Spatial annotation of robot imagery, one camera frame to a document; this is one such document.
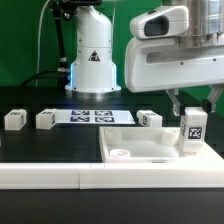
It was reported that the black cable bundle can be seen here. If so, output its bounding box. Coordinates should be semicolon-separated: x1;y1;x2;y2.
20;69;72;88

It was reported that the white sheet with fiducial tags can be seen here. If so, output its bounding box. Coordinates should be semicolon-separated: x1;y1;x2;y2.
56;109;135;125

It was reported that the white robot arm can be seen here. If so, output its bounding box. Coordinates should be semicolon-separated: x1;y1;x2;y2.
68;0;224;116

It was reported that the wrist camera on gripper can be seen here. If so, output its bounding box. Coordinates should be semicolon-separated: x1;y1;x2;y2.
130;5;189;39

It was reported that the white cable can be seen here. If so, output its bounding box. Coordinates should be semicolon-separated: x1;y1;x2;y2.
34;0;51;88

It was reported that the white square tabletop part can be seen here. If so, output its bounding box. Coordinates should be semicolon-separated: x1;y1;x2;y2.
99;127;209;163

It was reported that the white L-shaped obstacle fence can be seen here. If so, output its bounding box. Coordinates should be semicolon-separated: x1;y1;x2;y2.
0;131;224;191

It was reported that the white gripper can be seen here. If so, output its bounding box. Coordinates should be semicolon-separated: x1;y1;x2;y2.
125;35;224;116

